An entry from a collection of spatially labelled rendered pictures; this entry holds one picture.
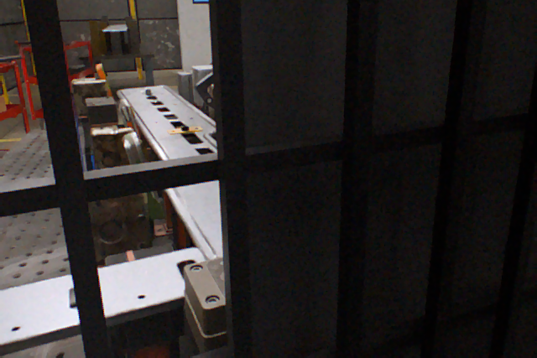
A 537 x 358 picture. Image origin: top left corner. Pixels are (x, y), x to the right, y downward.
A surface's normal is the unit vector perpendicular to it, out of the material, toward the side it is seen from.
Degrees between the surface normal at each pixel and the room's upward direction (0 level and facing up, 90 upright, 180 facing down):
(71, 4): 88
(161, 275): 0
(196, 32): 90
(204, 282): 0
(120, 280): 0
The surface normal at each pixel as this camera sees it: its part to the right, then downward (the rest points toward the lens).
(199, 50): 0.22, 0.30
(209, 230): -0.02, -0.95
